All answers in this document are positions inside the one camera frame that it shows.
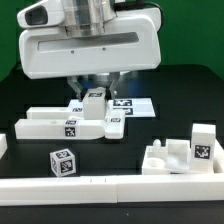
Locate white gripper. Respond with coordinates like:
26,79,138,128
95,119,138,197
17,0,162,101

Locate white tagged block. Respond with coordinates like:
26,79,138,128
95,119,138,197
82,87,107,120

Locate white chair seat block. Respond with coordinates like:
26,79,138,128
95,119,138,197
141,139,190,175

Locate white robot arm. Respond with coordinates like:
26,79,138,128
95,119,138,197
17,0,162,99

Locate white tagged sheet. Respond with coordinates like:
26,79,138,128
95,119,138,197
68,98,155,117

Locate white tagged cube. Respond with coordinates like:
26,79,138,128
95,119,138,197
50,148,76,177

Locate white block left edge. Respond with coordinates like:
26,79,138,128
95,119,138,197
0,134,7,159

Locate white right rail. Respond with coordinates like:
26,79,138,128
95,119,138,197
214,141,224,173

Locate white rail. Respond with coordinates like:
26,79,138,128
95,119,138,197
214,141,224,173
0,173,224,206

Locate white front rail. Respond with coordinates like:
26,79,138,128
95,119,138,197
0,173,224,206

